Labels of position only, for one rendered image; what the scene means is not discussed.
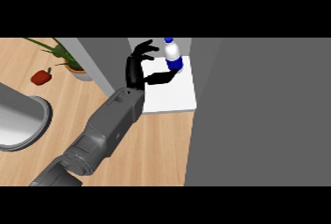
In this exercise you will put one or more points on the grey cabinet body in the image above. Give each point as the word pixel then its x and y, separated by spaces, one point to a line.
pixel 104 61

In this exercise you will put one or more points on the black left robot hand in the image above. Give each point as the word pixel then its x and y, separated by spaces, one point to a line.
pixel 134 70

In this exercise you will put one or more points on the grey rounded sink basin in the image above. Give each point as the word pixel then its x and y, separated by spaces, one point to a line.
pixel 20 122

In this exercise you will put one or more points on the large dark grey cabinet door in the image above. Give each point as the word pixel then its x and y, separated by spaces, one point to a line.
pixel 264 116

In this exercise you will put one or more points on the water bottle with blue label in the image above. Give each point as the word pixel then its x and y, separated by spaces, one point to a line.
pixel 174 54

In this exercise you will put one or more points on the green potted plant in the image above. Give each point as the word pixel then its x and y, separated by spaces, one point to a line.
pixel 75 67

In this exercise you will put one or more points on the red bell pepper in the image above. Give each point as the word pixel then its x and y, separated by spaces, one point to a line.
pixel 41 77

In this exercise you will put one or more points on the white cabinet shelf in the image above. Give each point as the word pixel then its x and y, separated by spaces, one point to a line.
pixel 171 96

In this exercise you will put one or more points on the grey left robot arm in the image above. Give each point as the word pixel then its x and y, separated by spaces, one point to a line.
pixel 113 122

